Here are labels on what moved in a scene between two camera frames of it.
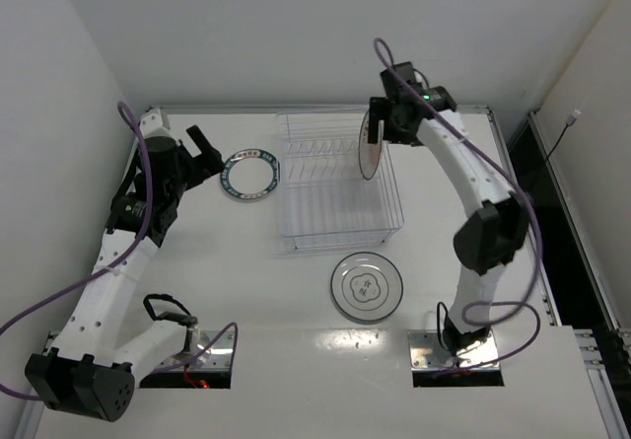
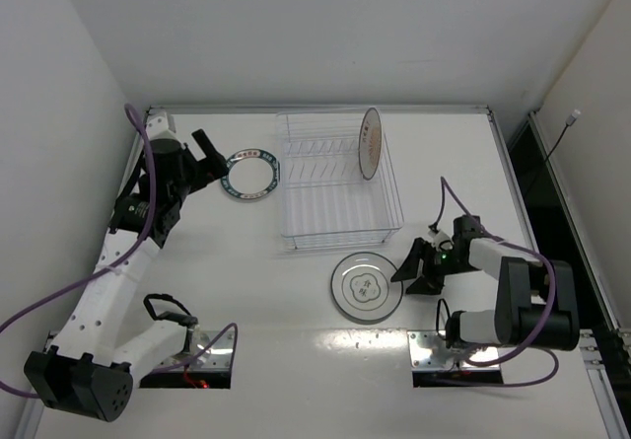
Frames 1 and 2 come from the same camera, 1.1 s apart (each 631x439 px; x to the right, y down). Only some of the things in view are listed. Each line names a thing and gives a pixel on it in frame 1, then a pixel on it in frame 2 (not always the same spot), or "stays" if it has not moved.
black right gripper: (377, 113) -> (429, 263)
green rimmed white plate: (250, 174) stays
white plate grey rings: (367, 286) stays
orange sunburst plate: (370, 152) stays
